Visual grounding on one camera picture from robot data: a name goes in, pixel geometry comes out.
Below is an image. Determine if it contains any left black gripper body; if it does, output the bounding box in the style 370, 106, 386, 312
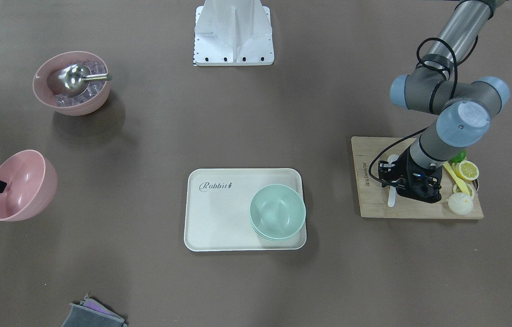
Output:
378, 148, 442, 203

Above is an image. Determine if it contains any white ceramic spoon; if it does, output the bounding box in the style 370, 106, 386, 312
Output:
387, 154, 399, 208

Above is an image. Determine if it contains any small pink bowl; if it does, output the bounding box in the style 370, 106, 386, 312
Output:
0, 149, 58, 222

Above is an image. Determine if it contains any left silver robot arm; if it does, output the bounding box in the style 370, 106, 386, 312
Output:
375, 0, 511, 203

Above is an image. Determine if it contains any large pink ribbed bowl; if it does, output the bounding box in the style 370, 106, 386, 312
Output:
32, 50, 111, 116

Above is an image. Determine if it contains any mint green bowl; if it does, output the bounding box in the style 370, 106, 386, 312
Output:
248, 184, 306, 241

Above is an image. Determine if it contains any yellow plastic knife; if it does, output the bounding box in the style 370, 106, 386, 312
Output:
443, 162, 474, 198

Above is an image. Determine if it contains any white onion piece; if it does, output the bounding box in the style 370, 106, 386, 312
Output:
447, 193, 474, 215

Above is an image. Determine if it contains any bamboo cutting board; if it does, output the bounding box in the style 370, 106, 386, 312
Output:
351, 136, 484, 221

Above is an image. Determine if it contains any green lime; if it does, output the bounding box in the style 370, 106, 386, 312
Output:
449, 149, 467, 164

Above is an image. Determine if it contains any lemon half slice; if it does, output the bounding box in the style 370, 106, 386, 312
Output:
454, 159, 480, 181

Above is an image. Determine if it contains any metal ice scoop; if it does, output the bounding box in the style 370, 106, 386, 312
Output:
57, 64, 113, 97

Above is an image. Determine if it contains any purple cloth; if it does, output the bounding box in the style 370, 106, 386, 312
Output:
79, 295, 121, 318

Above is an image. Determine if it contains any grey folded cloth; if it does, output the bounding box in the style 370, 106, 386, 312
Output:
61, 303, 128, 327

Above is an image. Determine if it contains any white rectangular tray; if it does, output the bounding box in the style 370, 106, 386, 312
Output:
183, 168, 307, 251

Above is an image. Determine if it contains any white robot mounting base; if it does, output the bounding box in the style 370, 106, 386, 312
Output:
192, 0, 275, 66

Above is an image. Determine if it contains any yellow lemon ring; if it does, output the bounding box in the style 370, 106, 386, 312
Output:
453, 182, 477, 200

